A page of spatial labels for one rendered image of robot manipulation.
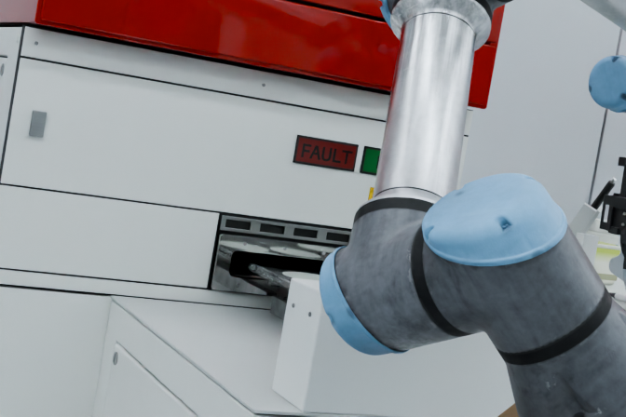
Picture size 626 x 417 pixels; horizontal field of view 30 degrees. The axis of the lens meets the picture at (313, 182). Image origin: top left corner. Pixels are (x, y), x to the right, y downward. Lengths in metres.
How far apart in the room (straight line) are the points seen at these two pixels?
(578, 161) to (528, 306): 3.14
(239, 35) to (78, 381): 0.61
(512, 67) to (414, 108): 2.75
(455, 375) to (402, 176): 0.35
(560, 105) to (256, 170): 2.27
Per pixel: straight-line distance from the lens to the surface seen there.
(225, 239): 1.94
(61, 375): 1.93
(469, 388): 1.47
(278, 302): 1.95
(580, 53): 4.14
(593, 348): 1.07
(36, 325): 1.90
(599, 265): 1.99
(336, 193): 2.03
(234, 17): 1.88
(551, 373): 1.08
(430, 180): 1.19
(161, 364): 1.65
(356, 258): 1.14
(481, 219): 1.03
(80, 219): 1.88
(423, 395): 1.44
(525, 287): 1.04
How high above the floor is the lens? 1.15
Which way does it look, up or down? 3 degrees down
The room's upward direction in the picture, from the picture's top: 10 degrees clockwise
